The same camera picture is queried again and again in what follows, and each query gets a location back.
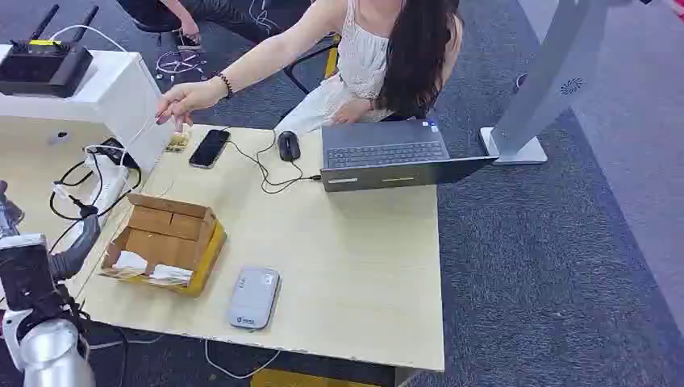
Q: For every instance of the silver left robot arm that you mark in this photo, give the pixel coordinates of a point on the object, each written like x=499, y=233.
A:
x=51, y=352

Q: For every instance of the person's right hand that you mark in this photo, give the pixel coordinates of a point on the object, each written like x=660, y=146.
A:
x=187, y=99

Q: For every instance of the black router with antennas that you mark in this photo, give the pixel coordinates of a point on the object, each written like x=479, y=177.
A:
x=45, y=66

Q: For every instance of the grey laptop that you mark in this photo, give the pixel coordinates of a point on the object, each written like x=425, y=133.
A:
x=384, y=155

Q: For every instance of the white cabinet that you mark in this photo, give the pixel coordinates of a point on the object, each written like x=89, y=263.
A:
x=120, y=101

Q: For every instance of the office chair base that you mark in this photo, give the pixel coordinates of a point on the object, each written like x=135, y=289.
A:
x=180, y=63

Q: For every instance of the brown cardboard box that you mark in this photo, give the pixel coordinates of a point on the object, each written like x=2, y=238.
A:
x=171, y=240

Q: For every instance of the black power adapter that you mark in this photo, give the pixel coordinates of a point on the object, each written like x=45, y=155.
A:
x=118, y=152

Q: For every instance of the white card stack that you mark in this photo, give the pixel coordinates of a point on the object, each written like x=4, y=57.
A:
x=130, y=262
x=172, y=274

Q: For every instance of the black computer mouse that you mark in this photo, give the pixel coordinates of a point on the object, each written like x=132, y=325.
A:
x=288, y=146

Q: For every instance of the yellow box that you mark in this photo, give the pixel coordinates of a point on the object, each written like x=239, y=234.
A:
x=299, y=379

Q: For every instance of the grey card reader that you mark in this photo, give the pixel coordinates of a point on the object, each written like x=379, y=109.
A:
x=253, y=298

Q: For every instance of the person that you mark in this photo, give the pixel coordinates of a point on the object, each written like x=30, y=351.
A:
x=187, y=16
x=395, y=59

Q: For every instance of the small card stack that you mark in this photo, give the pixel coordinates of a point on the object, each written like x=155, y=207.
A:
x=178, y=141

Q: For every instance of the white power strip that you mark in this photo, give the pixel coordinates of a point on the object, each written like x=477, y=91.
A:
x=109, y=187

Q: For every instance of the black smartphone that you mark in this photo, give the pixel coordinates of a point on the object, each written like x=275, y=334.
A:
x=209, y=148

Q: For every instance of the grey stand with base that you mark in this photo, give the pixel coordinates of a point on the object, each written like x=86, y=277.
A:
x=555, y=75

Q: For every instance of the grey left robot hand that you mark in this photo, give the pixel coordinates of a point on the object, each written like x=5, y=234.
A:
x=27, y=277

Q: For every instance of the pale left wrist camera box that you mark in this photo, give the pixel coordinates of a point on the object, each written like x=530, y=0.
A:
x=12, y=328

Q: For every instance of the black chair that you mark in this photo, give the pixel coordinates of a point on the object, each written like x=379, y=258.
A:
x=315, y=59

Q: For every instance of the person's left hand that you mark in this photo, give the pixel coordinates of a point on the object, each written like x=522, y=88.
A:
x=352, y=111

